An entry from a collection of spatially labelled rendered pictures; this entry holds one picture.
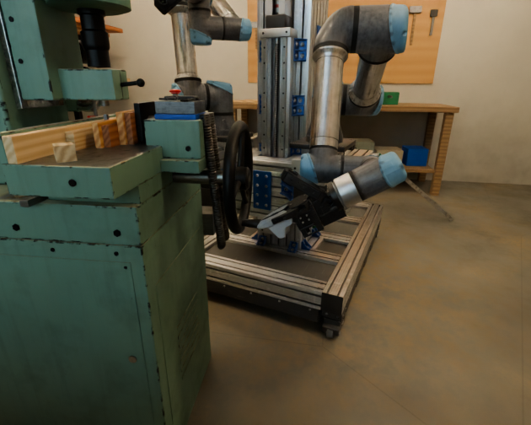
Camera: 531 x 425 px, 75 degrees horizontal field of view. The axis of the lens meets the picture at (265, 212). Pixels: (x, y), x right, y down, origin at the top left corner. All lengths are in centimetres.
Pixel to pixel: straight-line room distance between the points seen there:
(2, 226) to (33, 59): 38
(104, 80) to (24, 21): 19
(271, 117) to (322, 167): 78
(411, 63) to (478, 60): 65
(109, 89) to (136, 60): 381
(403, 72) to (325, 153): 335
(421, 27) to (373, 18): 322
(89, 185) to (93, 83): 33
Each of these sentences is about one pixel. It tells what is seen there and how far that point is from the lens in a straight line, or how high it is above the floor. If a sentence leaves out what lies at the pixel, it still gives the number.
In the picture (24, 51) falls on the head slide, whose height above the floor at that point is 110.
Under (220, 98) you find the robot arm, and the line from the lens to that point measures 160.
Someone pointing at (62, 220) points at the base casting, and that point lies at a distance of 86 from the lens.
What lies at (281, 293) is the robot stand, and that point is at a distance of 156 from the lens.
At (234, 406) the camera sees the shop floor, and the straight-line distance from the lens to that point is 136.
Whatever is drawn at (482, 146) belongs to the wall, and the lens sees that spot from 453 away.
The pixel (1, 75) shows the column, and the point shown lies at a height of 105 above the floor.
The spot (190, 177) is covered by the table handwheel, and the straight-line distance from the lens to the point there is 91.
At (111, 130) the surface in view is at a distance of 88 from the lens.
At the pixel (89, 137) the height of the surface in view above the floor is 92.
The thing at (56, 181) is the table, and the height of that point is 87.
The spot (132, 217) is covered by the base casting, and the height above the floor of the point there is 78.
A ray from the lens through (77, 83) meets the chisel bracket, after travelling 98.
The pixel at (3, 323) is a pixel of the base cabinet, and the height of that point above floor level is 47.
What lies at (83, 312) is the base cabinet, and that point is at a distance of 96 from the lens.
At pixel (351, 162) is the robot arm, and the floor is 86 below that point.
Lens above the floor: 104
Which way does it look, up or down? 21 degrees down
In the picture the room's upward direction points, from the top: straight up
